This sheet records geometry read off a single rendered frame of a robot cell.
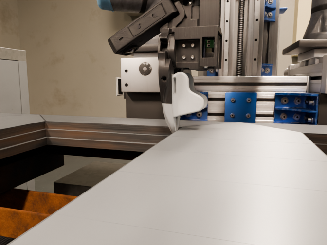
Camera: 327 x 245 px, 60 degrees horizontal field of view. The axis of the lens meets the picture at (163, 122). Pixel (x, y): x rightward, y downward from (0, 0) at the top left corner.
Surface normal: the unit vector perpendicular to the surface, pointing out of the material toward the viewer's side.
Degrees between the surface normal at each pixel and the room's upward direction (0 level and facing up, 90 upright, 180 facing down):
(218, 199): 0
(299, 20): 90
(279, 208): 0
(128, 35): 91
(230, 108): 90
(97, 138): 90
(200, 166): 0
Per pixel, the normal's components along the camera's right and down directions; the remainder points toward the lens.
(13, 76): 0.96, 0.04
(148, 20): -0.29, 0.15
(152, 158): 0.00, -0.99
